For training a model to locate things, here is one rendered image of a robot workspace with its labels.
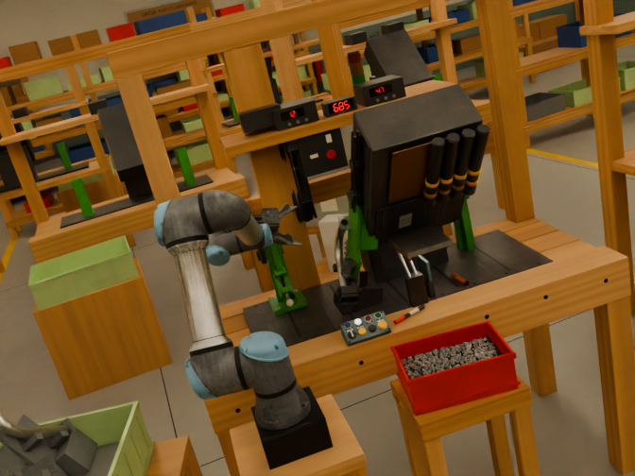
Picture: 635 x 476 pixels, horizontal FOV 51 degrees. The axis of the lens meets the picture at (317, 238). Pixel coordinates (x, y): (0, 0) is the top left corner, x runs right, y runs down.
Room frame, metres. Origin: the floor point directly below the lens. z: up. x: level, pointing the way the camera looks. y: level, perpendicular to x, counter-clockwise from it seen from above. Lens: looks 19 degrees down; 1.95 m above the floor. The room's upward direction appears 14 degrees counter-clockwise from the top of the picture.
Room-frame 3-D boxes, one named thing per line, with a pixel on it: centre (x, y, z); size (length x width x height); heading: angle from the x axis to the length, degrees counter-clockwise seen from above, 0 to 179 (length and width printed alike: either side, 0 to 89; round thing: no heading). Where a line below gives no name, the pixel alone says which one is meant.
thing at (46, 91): (8.90, 2.34, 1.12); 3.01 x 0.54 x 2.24; 104
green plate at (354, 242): (2.22, -0.16, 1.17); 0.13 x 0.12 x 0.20; 99
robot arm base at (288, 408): (1.57, 0.20, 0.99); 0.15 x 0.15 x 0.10
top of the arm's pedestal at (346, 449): (1.57, 0.20, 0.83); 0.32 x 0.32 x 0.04; 10
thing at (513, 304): (2.02, -0.27, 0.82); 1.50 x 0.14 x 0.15; 99
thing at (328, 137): (2.48, -0.08, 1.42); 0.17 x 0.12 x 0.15; 99
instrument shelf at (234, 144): (2.55, -0.19, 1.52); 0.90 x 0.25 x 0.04; 99
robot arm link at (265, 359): (1.57, 0.21, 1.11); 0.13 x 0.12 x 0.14; 88
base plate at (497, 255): (2.30, -0.22, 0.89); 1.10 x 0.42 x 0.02; 99
